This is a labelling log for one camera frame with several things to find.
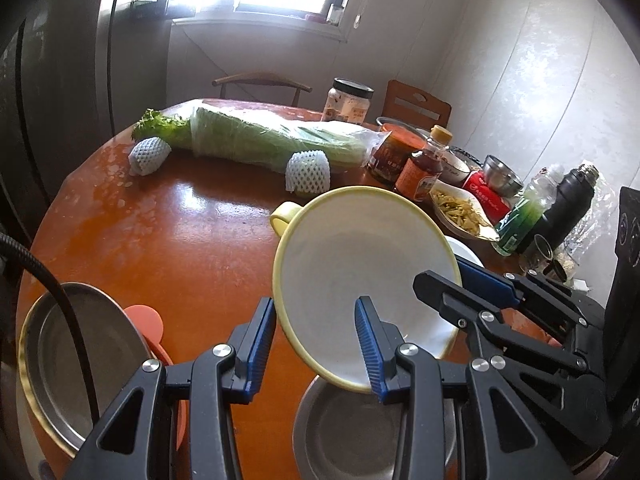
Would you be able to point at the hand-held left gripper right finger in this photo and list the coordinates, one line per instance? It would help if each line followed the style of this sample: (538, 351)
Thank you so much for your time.
(370, 350)

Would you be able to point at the clear plastic bag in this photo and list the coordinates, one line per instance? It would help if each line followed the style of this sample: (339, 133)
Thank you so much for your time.
(600, 220)

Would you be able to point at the wrapped napa cabbage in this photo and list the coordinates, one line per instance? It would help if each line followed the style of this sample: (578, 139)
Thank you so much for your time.
(240, 135)

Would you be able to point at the green plastic bottle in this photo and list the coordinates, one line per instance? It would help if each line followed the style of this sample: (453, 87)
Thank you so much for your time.
(520, 220)

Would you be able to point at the green leaf lettuce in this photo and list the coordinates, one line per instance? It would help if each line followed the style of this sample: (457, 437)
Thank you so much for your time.
(160, 127)

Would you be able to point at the fruit in white foam net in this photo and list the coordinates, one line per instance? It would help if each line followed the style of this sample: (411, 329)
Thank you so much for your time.
(149, 156)
(307, 172)

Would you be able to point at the red and white bowl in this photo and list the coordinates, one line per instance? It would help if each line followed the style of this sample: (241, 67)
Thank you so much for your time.
(465, 250)

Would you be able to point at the wooden chair with curved back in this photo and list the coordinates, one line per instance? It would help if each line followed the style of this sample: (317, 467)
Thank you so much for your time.
(260, 77)

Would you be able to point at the clear glass cup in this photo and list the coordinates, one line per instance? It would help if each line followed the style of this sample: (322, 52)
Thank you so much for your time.
(540, 252)

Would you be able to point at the yellow shell-shaped plate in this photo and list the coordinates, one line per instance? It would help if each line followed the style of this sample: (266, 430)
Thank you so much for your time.
(22, 360)

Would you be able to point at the glass jar with black lid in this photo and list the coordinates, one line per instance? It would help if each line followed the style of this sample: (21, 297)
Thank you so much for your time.
(345, 105)

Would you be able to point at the red tissue box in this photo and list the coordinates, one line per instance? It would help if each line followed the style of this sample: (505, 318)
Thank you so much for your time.
(487, 197)

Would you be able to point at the small white bowl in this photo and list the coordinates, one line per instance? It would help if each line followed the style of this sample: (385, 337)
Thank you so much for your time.
(457, 167)

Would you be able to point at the pink plate with ears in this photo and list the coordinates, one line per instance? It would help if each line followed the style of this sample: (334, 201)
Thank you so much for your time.
(147, 322)

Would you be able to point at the black thermos flask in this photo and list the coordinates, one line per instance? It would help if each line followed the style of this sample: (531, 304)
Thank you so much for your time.
(565, 205)

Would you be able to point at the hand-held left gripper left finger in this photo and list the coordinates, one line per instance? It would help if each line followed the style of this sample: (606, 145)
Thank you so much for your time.
(257, 345)

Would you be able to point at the plate of shredded food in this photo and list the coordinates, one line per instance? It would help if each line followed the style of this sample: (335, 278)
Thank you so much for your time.
(460, 210)

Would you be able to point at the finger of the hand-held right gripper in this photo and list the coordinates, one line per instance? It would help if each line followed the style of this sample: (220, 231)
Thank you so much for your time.
(450, 295)
(487, 282)

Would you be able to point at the sauce bottle with orange cap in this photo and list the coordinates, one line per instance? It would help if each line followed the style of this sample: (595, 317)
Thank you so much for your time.
(420, 172)

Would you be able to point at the red sauce jar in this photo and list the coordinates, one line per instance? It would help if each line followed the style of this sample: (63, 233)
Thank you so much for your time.
(392, 157)

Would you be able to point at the wooden chair with slotted back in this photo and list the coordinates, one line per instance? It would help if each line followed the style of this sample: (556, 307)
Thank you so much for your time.
(415, 105)

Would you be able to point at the grey refrigerator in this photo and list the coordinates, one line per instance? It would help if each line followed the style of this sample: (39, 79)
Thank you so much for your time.
(60, 60)

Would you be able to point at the small white box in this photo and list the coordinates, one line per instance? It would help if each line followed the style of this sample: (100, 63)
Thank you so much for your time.
(581, 285)

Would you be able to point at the large steel bowl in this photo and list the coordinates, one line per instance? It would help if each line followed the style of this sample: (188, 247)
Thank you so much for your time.
(345, 430)

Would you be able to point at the small steel bowl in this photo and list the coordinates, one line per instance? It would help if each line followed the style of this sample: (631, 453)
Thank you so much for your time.
(502, 177)

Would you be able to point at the round steel plate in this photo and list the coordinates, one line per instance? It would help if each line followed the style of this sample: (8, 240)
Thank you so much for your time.
(50, 375)

